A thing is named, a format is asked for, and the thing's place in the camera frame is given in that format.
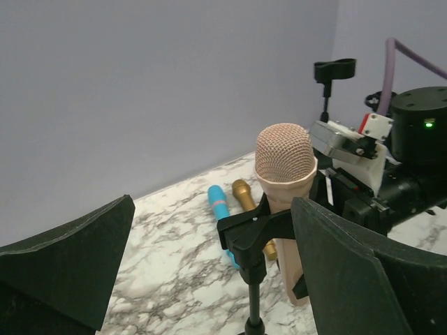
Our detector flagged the black stand holding beige microphone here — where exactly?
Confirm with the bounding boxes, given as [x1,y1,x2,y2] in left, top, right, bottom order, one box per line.
[217,195,295,335]

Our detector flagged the black tripod shock-mount stand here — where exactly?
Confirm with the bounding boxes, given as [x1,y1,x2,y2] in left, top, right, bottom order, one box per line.
[364,91,397,115]

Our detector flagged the beige microphone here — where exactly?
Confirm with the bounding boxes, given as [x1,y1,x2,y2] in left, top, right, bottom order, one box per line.
[254,123,318,306]

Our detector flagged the blue microphone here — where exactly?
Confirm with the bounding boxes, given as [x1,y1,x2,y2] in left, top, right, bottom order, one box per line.
[207,184,242,270]

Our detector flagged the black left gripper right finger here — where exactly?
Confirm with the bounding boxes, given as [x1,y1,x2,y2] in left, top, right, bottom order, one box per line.
[291,198,411,334]

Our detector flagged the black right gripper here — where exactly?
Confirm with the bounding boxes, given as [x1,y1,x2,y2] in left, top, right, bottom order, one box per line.
[314,167,446,236]

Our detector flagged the gold microphone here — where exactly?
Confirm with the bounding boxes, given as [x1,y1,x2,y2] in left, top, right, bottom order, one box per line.
[232,179,277,261]

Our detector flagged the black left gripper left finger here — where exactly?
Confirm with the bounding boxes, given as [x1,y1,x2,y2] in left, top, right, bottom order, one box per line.
[1,195,135,333]

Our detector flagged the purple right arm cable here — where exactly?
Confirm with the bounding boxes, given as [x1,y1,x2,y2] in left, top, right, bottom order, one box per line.
[378,37,447,118]

